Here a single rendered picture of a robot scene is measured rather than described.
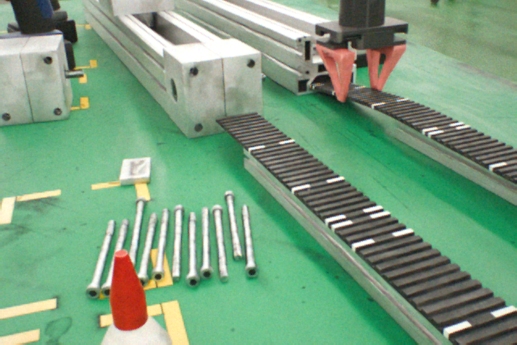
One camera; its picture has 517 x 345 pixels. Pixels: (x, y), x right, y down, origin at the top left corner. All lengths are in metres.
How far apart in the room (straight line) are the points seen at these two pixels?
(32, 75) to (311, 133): 0.37
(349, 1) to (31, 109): 0.44
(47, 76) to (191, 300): 0.46
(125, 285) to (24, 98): 0.58
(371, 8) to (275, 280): 0.40
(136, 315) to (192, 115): 0.45
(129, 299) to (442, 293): 0.20
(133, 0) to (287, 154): 0.59
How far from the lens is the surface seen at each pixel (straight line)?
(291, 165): 0.56
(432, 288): 0.41
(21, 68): 0.83
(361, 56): 1.01
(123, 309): 0.29
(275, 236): 0.51
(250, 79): 0.73
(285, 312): 0.43
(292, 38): 0.86
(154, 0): 1.10
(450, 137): 0.64
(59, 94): 0.83
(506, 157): 0.60
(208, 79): 0.71
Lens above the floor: 1.05
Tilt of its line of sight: 23 degrees down
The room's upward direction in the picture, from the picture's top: 2 degrees counter-clockwise
